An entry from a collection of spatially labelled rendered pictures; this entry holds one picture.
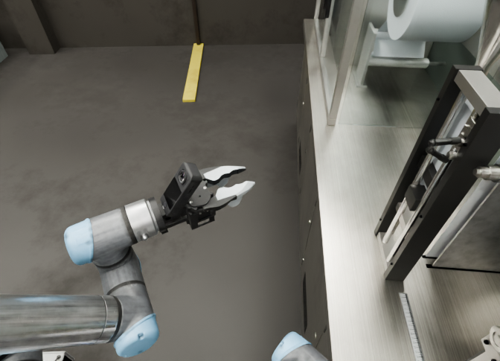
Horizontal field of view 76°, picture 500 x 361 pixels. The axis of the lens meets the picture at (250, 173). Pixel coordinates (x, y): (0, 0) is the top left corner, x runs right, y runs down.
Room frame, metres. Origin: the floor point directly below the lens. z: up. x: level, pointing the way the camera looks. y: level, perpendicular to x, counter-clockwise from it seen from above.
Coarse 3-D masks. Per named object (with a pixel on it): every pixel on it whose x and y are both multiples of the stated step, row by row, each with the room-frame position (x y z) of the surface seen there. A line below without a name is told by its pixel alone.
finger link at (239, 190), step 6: (234, 186) 0.44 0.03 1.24; (240, 186) 0.44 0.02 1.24; (246, 186) 0.45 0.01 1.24; (252, 186) 0.45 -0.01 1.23; (222, 192) 0.43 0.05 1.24; (228, 192) 0.43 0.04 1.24; (234, 192) 0.43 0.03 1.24; (240, 192) 0.43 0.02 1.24; (246, 192) 0.44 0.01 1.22; (222, 198) 0.41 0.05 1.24; (240, 198) 0.44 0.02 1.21; (228, 204) 0.43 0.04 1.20; (234, 204) 0.44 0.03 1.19
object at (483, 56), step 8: (488, 0) 0.84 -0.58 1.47; (488, 8) 0.83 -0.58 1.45; (496, 8) 0.81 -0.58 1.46; (488, 16) 0.83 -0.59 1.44; (496, 16) 0.81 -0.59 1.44; (488, 24) 0.82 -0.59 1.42; (496, 24) 0.80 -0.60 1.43; (488, 32) 0.82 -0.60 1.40; (496, 32) 0.80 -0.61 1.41; (480, 40) 0.84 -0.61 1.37; (488, 40) 0.82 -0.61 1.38; (496, 40) 0.80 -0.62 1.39; (480, 48) 0.83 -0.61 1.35; (488, 48) 0.81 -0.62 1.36; (496, 48) 0.80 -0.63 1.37; (480, 56) 0.83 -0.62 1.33; (488, 56) 0.81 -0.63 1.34; (496, 56) 0.81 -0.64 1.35; (480, 64) 0.83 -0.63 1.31; (488, 64) 0.81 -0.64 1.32
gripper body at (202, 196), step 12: (204, 192) 0.42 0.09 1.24; (156, 204) 0.39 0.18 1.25; (192, 204) 0.39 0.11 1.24; (204, 204) 0.39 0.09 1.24; (156, 216) 0.37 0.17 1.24; (168, 216) 0.38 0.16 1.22; (180, 216) 0.40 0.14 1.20; (192, 216) 0.39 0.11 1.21; (204, 216) 0.41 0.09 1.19; (168, 228) 0.38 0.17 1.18; (192, 228) 0.39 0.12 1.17
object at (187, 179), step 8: (184, 168) 0.41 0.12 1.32; (192, 168) 0.41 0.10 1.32; (176, 176) 0.41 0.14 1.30; (184, 176) 0.40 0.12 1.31; (192, 176) 0.39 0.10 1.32; (200, 176) 0.40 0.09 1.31; (176, 184) 0.40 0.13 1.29; (184, 184) 0.39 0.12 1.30; (192, 184) 0.39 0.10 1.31; (168, 192) 0.41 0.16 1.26; (176, 192) 0.39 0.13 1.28; (184, 192) 0.38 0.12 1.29; (192, 192) 0.39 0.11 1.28; (168, 200) 0.39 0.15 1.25; (176, 200) 0.38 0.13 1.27; (184, 200) 0.38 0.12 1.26; (168, 208) 0.38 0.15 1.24; (176, 208) 0.38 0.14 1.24
